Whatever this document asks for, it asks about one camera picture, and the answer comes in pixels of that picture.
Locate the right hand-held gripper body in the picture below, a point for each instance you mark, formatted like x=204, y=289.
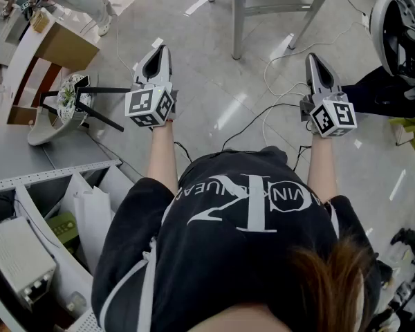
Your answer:
x=332, y=118

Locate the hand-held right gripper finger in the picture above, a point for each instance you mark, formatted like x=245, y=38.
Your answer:
x=311, y=80
x=333, y=86

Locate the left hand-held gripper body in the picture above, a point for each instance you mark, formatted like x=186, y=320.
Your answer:
x=145, y=104

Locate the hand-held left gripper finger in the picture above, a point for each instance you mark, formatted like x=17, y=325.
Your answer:
x=168, y=68
x=142, y=64

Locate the person's right forearm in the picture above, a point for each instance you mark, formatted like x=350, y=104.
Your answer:
x=321, y=168

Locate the person's left forearm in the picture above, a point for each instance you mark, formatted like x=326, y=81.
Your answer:
x=162, y=157

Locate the black cloth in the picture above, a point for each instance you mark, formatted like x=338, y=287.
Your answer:
x=373, y=95

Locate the white round pod shell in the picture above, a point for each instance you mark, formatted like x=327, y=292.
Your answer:
x=378, y=33

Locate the brown cardboard box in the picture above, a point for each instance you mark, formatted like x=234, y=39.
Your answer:
x=69, y=47

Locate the patterned plant pot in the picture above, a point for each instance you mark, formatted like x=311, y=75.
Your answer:
x=65, y=107

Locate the white chair with black legs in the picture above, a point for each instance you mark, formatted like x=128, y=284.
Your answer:
x=46, y=131

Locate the small woven basket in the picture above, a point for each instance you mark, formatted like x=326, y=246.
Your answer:
x=39, y=22

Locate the white curved counter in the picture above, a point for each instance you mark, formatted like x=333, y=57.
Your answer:
x=20, y=61

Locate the white paper bag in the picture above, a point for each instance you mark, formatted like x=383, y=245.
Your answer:
x=90, y=220

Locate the grey metal shelf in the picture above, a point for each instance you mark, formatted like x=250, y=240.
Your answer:
x=20, y=150

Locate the green box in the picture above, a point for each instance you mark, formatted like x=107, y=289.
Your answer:
x=64, y=227

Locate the black bag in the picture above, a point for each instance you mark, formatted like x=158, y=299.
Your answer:
x=413, y=244

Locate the black printed t-shirt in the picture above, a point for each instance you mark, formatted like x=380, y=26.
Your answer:
x=211, y=272

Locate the white boxy appliance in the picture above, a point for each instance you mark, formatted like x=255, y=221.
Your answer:
x=17, y=254

